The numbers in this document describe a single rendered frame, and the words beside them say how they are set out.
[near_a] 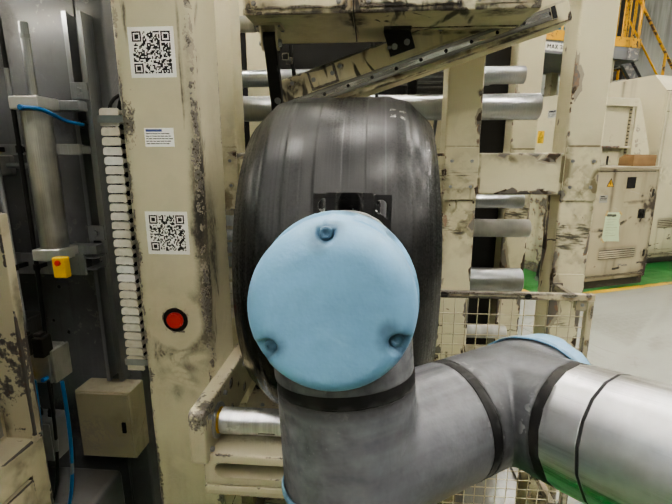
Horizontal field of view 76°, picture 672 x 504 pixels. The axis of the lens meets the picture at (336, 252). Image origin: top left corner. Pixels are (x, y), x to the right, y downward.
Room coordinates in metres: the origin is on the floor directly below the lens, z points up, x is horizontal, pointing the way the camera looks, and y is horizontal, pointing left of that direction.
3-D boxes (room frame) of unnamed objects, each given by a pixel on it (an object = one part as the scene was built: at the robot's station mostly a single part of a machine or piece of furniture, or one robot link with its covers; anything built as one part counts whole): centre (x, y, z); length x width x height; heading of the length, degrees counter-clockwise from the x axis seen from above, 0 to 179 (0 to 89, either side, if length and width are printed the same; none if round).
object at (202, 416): (0.82, 0.21, 0.90); 0.40 x 0.03 x 0.10; 175
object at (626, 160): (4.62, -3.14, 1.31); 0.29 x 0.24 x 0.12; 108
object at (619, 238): (4.64, -2.84, 0.62); 0.91 x 0.58 x 1.25; 108
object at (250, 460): (0.66, 0.04, 0.83); 0.36 x 0.09 x 0.06; 85
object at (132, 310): (0.78, 0.37, 1.19); 0.05 x 0.04 x 0.48; 175
